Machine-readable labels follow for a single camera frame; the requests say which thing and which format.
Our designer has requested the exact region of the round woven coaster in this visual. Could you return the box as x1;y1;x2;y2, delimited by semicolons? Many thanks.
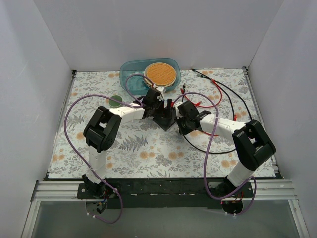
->
144;62;177;87

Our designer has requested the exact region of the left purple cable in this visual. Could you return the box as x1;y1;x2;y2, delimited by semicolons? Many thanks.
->
63;74;157;225

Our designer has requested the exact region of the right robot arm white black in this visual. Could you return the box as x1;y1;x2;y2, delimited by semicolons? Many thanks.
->
173;101;276;200

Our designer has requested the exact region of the blue plastic container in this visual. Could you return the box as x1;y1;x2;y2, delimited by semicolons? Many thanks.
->
119;58;181;95

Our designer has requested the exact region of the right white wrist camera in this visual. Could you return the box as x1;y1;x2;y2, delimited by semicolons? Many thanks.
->
174;102;183;118

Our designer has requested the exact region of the red cable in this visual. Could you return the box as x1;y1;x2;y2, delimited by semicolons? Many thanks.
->
183;78;243;137

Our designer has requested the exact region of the floral table mat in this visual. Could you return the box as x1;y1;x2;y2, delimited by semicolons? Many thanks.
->
48;69;259;179

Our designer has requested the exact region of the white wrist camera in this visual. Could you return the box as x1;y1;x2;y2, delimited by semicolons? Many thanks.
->
174;102;183;118
154;86;166;101

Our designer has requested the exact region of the black network switch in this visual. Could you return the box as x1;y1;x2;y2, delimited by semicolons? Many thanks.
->
153;108;176;131

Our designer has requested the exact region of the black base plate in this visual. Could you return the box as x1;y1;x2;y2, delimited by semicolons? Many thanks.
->
77;177;254;210

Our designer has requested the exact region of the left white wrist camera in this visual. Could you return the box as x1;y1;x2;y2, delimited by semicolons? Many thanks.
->
154;86;166;101

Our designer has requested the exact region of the green cup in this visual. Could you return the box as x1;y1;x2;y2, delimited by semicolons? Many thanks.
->
108;95;123;108

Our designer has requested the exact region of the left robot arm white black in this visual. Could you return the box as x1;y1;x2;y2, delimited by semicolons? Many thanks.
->
82;86;176;198

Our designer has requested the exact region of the purple cable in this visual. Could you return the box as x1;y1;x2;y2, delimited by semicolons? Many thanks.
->
63;74;157;225
170;92;257;216

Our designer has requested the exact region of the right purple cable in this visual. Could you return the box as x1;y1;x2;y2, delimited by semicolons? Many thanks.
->
170;92;257;216

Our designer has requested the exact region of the black cable with plug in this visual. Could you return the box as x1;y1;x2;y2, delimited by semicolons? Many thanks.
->
181;68;253;155

